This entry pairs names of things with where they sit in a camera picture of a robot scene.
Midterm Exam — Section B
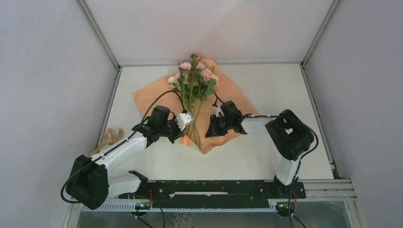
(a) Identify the pink fake rose stem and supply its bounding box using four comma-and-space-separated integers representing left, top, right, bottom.
188, 54, 218, 148

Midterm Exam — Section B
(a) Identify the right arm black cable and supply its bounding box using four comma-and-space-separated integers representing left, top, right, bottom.
213, 93, 319, 228

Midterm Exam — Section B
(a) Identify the brown wrapping paper sheet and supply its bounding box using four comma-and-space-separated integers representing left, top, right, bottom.
132, 55, 258, 154

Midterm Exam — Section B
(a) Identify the white slotted cable duct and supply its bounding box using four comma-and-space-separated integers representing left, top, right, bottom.
94, 201, 278, 212

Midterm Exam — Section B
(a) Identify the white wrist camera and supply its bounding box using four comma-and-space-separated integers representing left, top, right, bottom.
176, 112, 194, 131
213, 103, 225, 117

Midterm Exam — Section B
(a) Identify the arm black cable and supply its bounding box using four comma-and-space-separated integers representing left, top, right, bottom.
59, 90, 188, 228
213, 93, 319, 228

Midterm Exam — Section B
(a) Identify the tan ribbon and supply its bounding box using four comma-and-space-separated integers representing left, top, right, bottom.
89, 128, 124, 156

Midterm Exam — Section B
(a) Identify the pink fake rose sprig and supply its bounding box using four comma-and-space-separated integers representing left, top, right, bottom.
167, 62, 202, 142

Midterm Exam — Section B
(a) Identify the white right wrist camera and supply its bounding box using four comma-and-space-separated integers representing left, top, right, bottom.
213, 103, 225, 117

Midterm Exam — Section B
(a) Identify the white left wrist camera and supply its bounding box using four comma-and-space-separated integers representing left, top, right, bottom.
176, 112, 194, 131

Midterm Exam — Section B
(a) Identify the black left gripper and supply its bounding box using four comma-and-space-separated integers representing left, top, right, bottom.
159, 115, 186, 143

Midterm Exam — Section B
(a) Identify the aluminium frame rail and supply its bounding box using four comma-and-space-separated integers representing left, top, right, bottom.
70, 179, 358, 202

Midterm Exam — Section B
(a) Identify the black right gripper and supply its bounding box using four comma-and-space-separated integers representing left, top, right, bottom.
205, 114, 233, 137

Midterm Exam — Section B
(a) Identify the black mounting base rail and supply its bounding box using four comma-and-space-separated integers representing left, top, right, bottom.
118, 180, 306, 207

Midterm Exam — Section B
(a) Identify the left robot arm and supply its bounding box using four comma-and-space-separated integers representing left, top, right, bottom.
60, 105, 193, 210

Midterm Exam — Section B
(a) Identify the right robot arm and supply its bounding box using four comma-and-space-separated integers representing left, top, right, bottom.
205, 101, 318, 198

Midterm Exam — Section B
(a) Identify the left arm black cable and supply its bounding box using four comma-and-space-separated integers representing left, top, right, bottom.
59, 90, 188, 228

